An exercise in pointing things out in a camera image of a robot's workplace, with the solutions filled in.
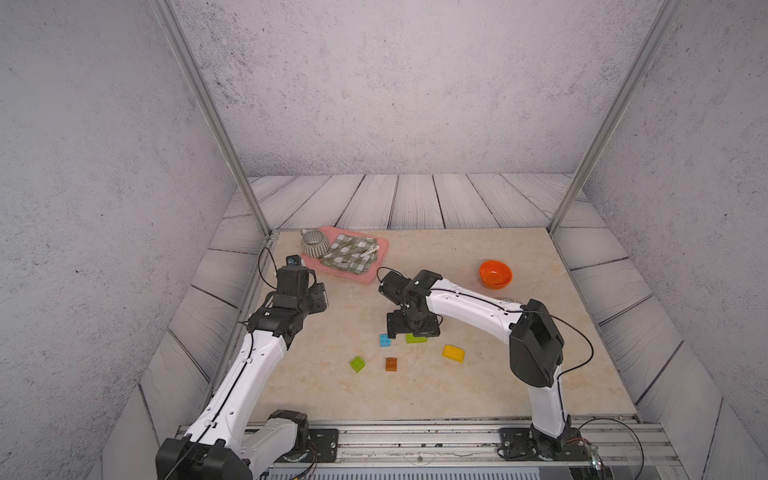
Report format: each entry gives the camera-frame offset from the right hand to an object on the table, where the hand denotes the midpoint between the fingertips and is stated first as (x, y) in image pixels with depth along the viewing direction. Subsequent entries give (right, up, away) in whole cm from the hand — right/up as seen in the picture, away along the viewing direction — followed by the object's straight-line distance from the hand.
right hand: (405, 338), depth 83 cm
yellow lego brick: (+14, -5, +4) cm, 15 cm away
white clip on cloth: (-11, +25, +30) cm, 41 cm away
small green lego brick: (-14, -8, +3) cm, 16 cm away
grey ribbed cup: (-32, +27, +26) cm, 49 cm away
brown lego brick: (-4, -8, +3) cm, 10 cm away
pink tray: (-27, +31, +36) cm, 55 cm away
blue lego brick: (-6, -3, +7) cm, 9 cm away
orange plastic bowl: (+32, +16, +21) cm, 41 cm away
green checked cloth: (-21, +23, +28) cm, 42 cm away
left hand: (-24, +13, -2) cm, 27 cm away
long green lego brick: (+2, -2, +8) cm, 8 cm away
